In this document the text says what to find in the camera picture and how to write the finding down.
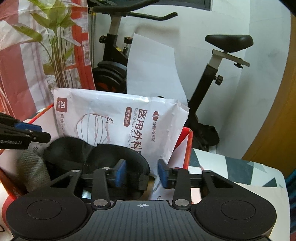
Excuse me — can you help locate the grey knitted cloth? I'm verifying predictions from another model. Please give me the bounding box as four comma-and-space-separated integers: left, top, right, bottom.
16, 150, 51, 192

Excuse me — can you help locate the black sleep eye mask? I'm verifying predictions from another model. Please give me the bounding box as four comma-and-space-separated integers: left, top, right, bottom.
43, 137, 150, 200

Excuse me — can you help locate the white face mask pack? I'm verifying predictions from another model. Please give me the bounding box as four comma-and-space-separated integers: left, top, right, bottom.
53, 88, 193, 176

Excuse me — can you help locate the white plastic pouch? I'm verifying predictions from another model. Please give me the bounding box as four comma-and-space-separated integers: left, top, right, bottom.
148, 159, 174, 203

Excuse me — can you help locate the red strawberry cardboard box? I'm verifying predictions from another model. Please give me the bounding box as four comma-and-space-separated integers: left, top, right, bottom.
0, 104, 194, 207

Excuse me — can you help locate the black exercise bike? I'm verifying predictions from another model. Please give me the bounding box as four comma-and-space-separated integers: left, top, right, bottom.
87, 1, 253, 151

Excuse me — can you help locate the white curved board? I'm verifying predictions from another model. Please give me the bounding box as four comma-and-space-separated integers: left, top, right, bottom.
126, 34, 188, 105

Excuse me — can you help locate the dark window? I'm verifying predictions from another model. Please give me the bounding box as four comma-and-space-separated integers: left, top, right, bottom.
183, 0, 212, 11

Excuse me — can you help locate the wooden door frame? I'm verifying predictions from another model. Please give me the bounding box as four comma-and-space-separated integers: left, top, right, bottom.
243, 16, 295, 177

